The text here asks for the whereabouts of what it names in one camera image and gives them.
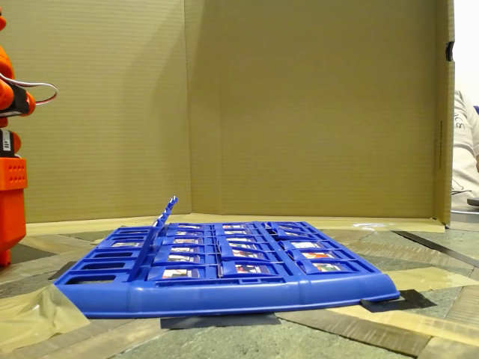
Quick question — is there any blue character flip tile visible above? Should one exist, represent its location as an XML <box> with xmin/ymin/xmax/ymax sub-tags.
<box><xmin>153</xmin><ymin>200</ymin><xmax>174</xmax><ymax>242</ymax></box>
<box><xmin>157</xmin><ymin>197</ymin><xmax>179</xmax><ymax>235</ymax></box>

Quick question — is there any Sir Stretch flip tile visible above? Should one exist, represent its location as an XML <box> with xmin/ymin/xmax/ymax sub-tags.
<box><xmin>153</xmin><ymin>252</ymin><xmax>206</xmax><ymax>266</ymax></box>

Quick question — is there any red card tile Leo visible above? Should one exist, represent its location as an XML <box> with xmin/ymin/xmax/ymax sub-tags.
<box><xmin>143</xmin><ymin>209</ymin><xmax>167</xmax><ymax>261</ymax></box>

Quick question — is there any red card tile Lucia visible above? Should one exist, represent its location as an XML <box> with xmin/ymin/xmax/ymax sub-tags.
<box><xmin>137</xmin><ymin>215</ymin><xmax>162</xmax><ymax>271</ymax></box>

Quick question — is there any red card tile Raphael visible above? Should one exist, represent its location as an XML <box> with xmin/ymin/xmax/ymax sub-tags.
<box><xmin>130</xmin><ymin>221</ymin><xmax>158</xmax><ymax>282</ymax></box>

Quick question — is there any blue plastic game board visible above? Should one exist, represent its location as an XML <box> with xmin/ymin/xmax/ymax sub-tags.
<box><xmin>54</xmin><ymin>220</ymin><xmax>401</xmax><ymax>319</ymax></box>

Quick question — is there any brown cardboard backdrop box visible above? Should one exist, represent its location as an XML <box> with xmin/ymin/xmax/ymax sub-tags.
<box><xmin>0</xmin><ymin>0</ymin><xmax>457</xmax><ymax>237</ymax></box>

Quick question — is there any small black tape piece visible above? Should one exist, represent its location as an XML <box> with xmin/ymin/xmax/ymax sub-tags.
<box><xmin>48</xmin><ymin>261</ymin><xmax>76</xmax><ymax>280</ymax></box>

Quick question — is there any long black tape strip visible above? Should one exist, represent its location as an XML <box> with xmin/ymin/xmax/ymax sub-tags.
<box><xmin>392</xmin><ymin>230</ymin><xmax>479</xmax><ymax>269</ymax></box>

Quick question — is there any glossy beige tape patch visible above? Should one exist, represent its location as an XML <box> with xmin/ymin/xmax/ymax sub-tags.
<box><xmin>388</xmin><ymin>267</ymin><xmax>479</xmax><ymax>292</ymax></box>

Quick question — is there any person in white t-shirt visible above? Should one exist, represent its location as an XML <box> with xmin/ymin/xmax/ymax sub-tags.
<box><xmin>451</xmin><ymin>89</ymin><xmax>479</xmax><ymax>199</ymax></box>

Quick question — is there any grey round tray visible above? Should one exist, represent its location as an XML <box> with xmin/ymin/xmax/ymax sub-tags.
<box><xmin>451</xmin><ymin>207</ymin><xmax>479</xmax><ymax>225</ymax></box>

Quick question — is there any crumpled beige tape piece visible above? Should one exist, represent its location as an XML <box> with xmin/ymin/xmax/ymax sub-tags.
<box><xmin>0</xmin><ymin>283</ymin><xmax>91</xmax><ymax>353</ymax></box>

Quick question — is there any white servo cable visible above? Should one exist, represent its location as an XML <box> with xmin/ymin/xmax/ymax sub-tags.
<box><xmin>0</xmin><ymin>73</ymin><xmax>60</xmax><ymax>108</ymax></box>

